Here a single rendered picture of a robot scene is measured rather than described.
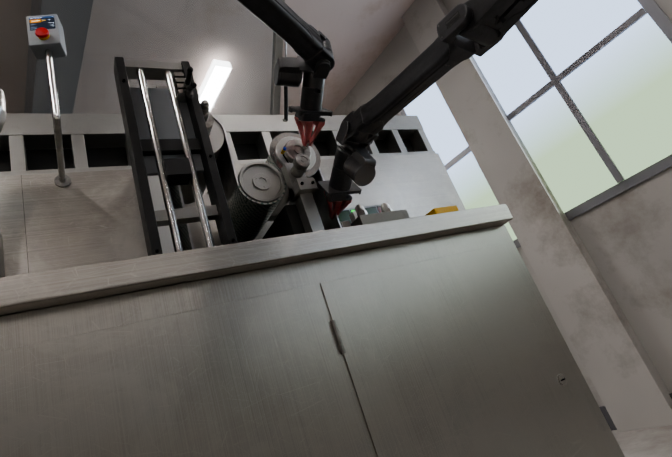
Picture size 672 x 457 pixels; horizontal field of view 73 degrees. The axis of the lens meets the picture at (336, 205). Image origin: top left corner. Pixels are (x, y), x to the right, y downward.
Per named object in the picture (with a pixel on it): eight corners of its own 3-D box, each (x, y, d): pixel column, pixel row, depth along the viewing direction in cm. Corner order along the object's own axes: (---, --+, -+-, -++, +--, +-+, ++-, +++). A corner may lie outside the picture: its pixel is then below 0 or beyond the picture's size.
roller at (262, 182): (245, 203, 110) (233, 162, 115) (222, 246, 130) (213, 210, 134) (290, 199, 116) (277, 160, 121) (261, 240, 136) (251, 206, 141)
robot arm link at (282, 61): (333, 63, 107) (327, 38, 111) (284, 58, 104) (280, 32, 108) (320, 99, 117) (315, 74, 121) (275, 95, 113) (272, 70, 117)
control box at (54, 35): (25, 40, 108) (22, 10, 111) (36, 60, 114) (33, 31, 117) (58, 37, 110) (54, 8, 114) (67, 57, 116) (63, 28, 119)
